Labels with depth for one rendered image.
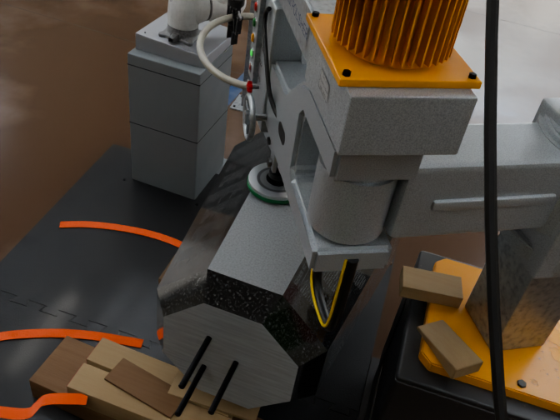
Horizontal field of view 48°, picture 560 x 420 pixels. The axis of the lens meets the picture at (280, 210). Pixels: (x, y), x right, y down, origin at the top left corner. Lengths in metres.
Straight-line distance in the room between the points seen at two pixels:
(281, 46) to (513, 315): 1.04
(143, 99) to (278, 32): 1.57
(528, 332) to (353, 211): 0.87
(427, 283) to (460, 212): 0.63
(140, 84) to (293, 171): 1.74
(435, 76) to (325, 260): 0.52
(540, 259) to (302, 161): 0.67
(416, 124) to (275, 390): 1.20
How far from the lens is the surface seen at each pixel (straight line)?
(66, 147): 3.96
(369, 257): 1.51
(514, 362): 2.10
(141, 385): 2.45
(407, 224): 1.49
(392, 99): 1.15
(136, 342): 2.84
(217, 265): 1.97
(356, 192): 1.37
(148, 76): 3.23
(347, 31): 1.21
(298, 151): 1.62
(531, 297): 1.93
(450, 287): 2.15
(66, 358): 2.69
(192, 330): 2.07
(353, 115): 1.14
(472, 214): 1.56
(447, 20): 1.19
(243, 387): 2.19
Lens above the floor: 2.28
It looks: 40 degrees down
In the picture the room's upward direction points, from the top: 9 degrees clockwise
